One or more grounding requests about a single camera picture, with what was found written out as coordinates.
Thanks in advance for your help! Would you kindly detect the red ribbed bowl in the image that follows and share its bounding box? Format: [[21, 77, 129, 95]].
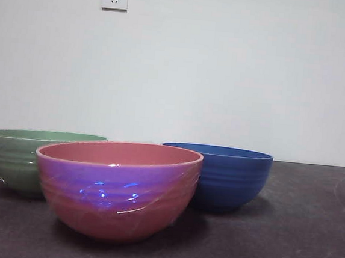
[[28, 133, 206, 253]]

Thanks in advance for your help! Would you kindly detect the green ribbed bowl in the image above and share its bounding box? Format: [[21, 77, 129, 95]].
[[0, 126, 110, 206]]

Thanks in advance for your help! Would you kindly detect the blue ribbed bowl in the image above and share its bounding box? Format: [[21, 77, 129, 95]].
[[155, 140, 275, 218]]

